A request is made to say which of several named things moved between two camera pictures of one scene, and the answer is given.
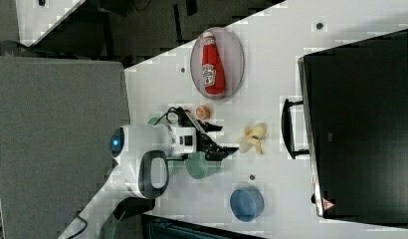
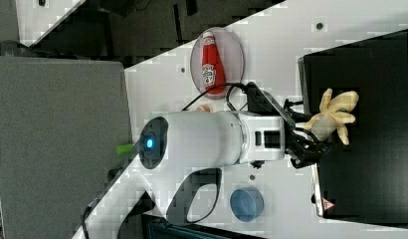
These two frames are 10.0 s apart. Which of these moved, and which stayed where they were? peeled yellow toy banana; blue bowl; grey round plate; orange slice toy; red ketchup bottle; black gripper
Moved: peeled yellow toy banana; black gripper
Stayed: grey round plate; blue bowl; orange slice toy; red ketchup bottle
